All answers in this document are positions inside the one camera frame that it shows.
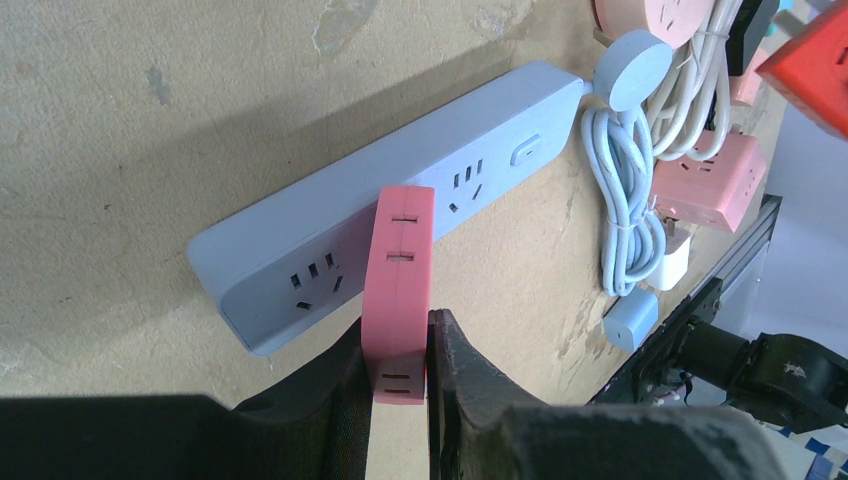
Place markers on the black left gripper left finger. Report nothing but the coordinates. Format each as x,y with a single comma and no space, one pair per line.
313,424

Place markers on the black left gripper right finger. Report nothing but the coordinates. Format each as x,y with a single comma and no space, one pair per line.
482,425

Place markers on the light blue power strip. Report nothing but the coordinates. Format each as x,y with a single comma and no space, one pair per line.
278,267

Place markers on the small pink plug block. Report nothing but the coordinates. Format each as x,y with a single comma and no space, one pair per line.
396,295

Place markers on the pink cube power socket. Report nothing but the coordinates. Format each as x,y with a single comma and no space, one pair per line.
716,192

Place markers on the salmon pink USB charger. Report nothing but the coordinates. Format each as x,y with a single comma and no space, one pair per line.
745,87

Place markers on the pink round socket base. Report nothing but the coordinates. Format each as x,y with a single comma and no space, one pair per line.
672,21

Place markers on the red cube socket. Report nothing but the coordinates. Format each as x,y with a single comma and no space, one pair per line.
810,69

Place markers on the light blue wall plug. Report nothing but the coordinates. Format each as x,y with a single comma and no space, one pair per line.
631,319

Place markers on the aluminium rail frame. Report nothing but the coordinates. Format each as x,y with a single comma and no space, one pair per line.
752,244

